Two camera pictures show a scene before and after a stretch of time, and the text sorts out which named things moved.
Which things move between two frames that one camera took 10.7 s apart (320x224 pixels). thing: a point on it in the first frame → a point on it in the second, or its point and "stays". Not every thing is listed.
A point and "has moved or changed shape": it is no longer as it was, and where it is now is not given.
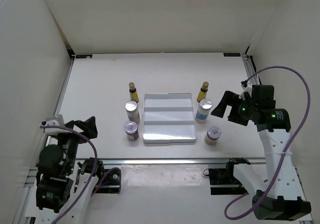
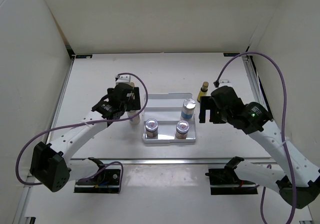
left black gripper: [88, 126] → [133, 104]
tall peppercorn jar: [131, 108] stays
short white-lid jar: [213, 134] → [182, 130]
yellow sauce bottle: [203, 91] stays
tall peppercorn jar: [203, 113] has moved or changed shape
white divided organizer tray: [168, 118] stays
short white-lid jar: [131, 129] → [151, 127]
